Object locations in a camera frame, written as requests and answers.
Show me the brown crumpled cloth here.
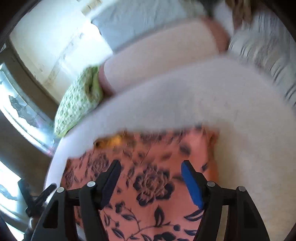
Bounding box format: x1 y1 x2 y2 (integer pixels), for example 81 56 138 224
225 0 253 25

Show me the grey pillow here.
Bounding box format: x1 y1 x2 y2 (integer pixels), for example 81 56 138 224
91 0 210 52

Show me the orange black floral shirt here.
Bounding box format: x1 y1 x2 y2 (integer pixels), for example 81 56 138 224
61 128 221 241

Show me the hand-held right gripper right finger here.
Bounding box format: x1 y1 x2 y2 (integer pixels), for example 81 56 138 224
181 160 271 241

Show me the large striped floral pillow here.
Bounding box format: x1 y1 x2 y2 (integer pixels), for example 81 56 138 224
228 10 296 106

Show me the pink bolster with maroon ends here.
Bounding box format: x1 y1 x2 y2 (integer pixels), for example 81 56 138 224
99 19 230 96

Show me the green white patterned pillow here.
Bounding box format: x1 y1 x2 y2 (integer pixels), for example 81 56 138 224
54 66 104 137

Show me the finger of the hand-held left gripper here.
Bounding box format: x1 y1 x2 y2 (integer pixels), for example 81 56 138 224
18 178 33 209
40 183 57 202

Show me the stained glass window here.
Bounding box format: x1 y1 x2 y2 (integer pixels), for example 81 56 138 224
0 62 58 159

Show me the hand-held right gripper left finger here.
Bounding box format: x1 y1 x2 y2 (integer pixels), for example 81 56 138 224
30 159 122 241

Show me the dark furry cloth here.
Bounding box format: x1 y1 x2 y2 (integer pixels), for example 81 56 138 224
203 0 225 17

